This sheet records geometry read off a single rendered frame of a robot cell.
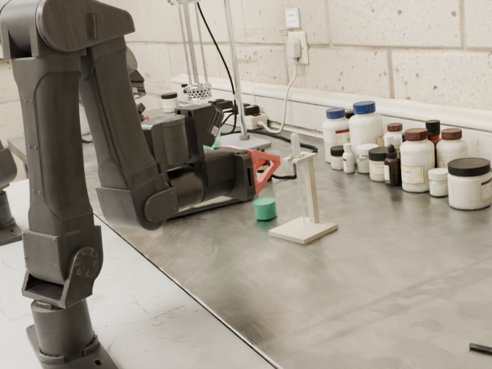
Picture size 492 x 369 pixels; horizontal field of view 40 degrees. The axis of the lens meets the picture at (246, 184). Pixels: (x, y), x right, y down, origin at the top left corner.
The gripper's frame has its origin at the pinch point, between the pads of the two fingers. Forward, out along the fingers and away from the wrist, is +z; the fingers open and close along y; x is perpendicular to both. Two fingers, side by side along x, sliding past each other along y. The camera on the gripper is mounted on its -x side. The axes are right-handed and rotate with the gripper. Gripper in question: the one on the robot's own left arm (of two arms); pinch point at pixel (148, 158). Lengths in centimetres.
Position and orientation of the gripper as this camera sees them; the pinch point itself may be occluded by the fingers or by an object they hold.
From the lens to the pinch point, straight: 126.2
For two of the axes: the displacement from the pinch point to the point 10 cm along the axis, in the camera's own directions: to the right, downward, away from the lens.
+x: -3.5, 6.3, -6.9
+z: 5.8, 7.2, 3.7
